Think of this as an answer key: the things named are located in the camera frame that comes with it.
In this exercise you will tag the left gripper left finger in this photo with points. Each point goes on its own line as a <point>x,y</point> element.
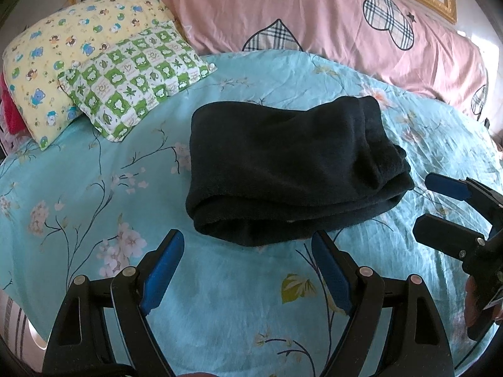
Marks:
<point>157,269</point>

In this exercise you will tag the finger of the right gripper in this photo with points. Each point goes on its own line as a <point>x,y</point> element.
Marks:
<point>457,189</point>
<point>447,237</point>

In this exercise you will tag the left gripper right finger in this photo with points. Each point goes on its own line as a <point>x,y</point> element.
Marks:
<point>359,291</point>

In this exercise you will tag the black pants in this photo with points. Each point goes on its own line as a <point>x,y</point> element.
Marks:
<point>262,175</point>

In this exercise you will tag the person's right hand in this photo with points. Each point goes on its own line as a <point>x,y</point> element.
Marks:
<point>471,311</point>

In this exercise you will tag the green checkered pillow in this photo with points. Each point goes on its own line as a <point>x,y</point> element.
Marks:
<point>119,87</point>

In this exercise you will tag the pink heart-pattern quilt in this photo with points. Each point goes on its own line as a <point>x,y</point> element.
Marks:
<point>386,39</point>

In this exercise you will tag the yellow cartoon pillow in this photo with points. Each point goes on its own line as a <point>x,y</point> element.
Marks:
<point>33,60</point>

